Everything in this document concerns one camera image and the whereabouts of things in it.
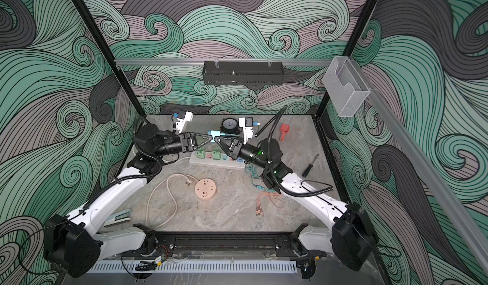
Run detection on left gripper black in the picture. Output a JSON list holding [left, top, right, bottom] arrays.
[[154, 134, 212, 160]]

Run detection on light green charger plug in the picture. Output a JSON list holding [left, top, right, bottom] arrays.
[[195, 150, 206, 159]]

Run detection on teal charger plug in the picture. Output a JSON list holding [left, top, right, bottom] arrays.
[[207, 131, 221, 137]]

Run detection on white power strip coloured sockets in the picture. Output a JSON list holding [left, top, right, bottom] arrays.
[[176, 151, 247, 171]]

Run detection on pink round socket with cable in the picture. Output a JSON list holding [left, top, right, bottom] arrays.
[[145, 173, 217, 228]]

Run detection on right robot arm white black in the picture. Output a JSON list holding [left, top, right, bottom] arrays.
[[214, 108, 377, 271]]

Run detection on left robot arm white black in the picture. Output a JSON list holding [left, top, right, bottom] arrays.
[[43, 117, 213, 278]]

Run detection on black pressure gauge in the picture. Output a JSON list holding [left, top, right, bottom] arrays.
[[221, 118, 240, 135]]

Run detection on red plastic clamp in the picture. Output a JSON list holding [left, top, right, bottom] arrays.
[[280, 124, 290, 141]]

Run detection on black perforated metal tray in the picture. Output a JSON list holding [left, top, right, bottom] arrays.
[[202, 62, 285, 89]]

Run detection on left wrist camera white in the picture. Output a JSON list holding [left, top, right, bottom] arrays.
[[172, 110, 194, 134]]

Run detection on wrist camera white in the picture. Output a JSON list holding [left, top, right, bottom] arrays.
[[238, 117, 260, 145], [172, 110, 194, 134]]

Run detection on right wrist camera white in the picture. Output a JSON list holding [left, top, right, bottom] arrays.
[[238, 117, 260, 145]]

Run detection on pink usb cable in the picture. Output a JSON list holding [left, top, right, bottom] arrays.
[[254, 191, 286, 218]]

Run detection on black handled screwdriver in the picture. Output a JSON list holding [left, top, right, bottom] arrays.
[[302, 154, 319, 178]]

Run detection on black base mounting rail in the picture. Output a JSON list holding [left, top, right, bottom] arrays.
[[122, 230, 332, 259]]

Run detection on aluminium rail back wall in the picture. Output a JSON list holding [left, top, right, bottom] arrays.
[[114, 57, 332, 67]]

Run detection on aluminium rail wall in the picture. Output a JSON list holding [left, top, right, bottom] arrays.
[[114, 57, 332, 67], [347, 57, 487, 272]]

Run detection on white slotted cable duct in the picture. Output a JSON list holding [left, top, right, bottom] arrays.
[[89, 260, 298, 274]]

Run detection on clear plastic wall holder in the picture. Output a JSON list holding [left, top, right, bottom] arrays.
[[322, 56, 371, 118]]

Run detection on aluminium rail right wall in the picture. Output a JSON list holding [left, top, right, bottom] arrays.
[[347, 57, 487, 272]]

